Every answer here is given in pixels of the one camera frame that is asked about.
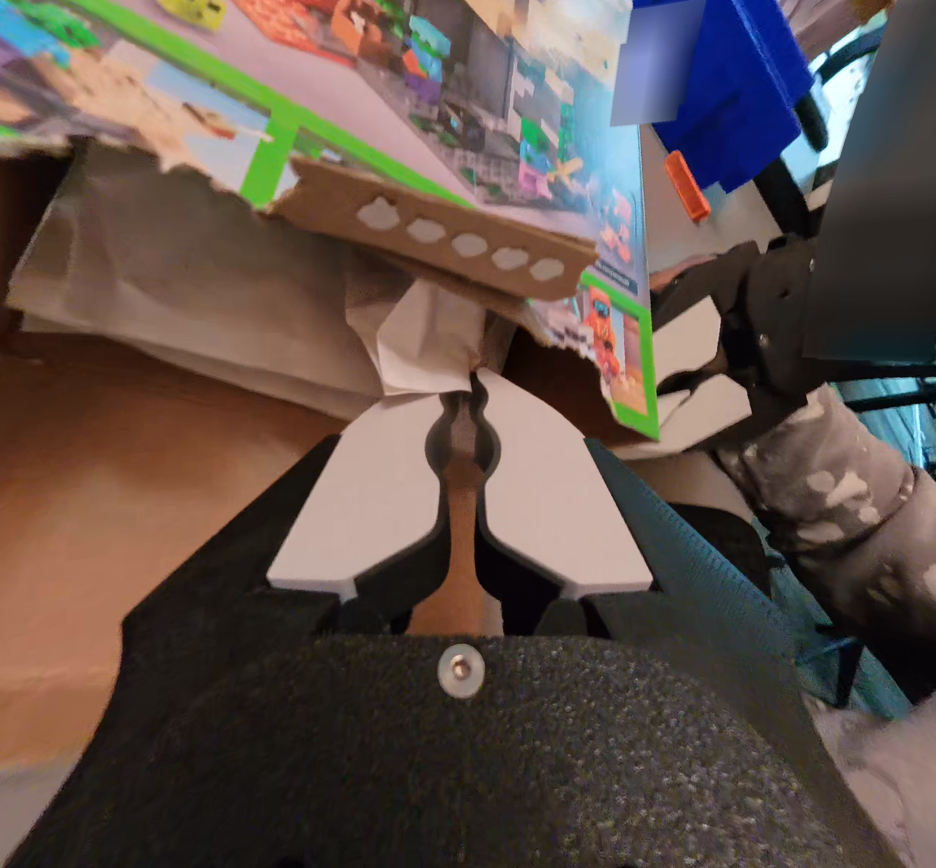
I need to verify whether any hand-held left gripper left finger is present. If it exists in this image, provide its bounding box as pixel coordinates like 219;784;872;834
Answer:
266;393;454;635

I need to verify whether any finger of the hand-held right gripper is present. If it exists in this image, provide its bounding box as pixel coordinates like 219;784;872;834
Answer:
651;296;722;391
610;373;754;460

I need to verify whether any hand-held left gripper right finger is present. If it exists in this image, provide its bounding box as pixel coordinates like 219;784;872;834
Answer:
475;369;654;635

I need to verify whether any blue plastic object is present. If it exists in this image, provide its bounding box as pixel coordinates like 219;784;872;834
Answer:
588;0;823;193

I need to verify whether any large printed paper bag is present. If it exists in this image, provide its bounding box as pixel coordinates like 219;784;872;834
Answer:
6;140;374;372

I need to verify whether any green toy set box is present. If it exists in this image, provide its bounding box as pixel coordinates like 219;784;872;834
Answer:
0;0;659;767

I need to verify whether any person's right forearm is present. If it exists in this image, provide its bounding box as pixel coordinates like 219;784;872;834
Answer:
715;384;936;704

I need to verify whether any orange toy block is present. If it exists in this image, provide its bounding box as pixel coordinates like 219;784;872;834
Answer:
664;150;712;223

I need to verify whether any plain white paper bag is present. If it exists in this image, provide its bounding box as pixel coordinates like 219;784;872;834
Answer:
20;312;385;422

